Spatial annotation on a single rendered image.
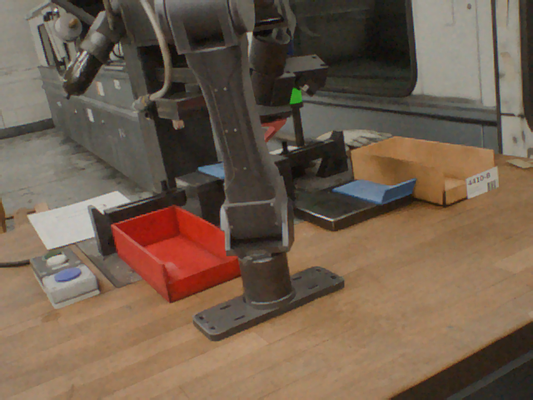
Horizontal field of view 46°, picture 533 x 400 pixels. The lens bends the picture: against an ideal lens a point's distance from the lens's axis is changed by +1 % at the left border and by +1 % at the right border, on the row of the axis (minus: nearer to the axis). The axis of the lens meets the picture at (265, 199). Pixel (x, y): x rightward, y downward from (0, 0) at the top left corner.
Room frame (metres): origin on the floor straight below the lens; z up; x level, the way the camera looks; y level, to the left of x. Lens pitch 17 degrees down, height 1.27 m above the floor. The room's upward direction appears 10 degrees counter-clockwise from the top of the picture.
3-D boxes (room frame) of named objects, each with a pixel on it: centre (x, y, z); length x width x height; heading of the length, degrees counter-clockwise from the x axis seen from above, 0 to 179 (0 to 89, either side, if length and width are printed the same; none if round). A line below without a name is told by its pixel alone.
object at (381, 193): (1.06, -0.19, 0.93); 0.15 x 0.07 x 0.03; 28
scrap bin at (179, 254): (0.93, 0.16, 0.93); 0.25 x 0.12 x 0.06; 27
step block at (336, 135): (1.30, -0.15, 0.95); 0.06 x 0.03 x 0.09; 117
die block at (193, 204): (1.17, 0.05, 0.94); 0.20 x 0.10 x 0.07; 117
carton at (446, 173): (1.12, -0.29, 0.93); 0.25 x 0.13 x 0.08; 27
